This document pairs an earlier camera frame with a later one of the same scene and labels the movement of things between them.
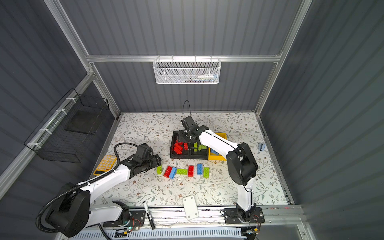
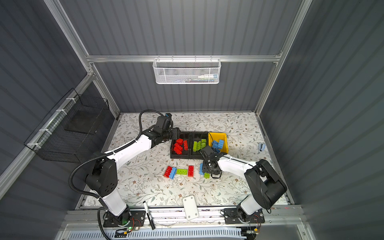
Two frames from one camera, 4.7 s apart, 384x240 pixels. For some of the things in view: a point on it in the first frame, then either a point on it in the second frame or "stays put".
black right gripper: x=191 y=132 → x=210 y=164
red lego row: x=178 y=149 stays put
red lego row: x=190 y=171 stays put
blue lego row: x=172 y=173 stays put
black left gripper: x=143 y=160 → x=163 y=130
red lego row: x=168 y=171 stays put
